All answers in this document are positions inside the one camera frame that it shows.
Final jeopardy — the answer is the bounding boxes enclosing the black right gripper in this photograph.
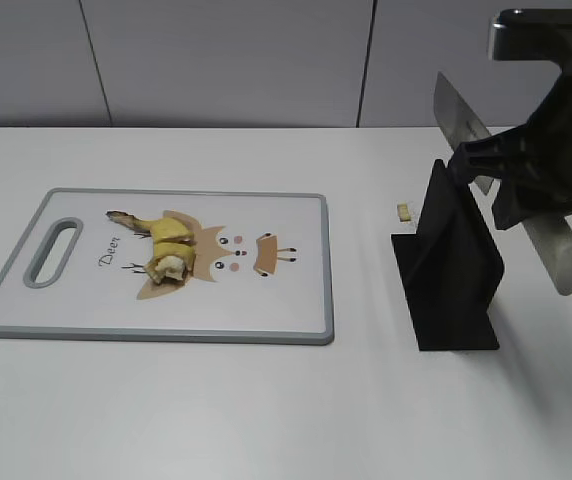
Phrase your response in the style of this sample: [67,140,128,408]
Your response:
[448,70,572,230]

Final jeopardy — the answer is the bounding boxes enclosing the white-handled kitchen knife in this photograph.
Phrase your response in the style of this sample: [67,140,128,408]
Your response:
[433,72,572,296]

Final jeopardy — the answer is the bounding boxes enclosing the partly peeled yellow banana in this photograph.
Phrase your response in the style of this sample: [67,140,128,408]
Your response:
[106,210,196,285]

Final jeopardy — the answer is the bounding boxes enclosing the small banana piece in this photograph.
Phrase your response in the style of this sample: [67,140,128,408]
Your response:
[397,203,412,223]

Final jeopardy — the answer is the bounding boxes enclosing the black knife stand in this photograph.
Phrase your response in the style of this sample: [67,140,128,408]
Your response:
[391,159,504,351]

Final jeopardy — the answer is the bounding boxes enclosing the grey-rimmed white cutting board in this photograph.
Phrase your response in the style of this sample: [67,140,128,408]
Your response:
[0,188,334,345]

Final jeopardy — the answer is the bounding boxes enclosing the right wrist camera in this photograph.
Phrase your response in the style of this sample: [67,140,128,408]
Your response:
[488,8,572,74]

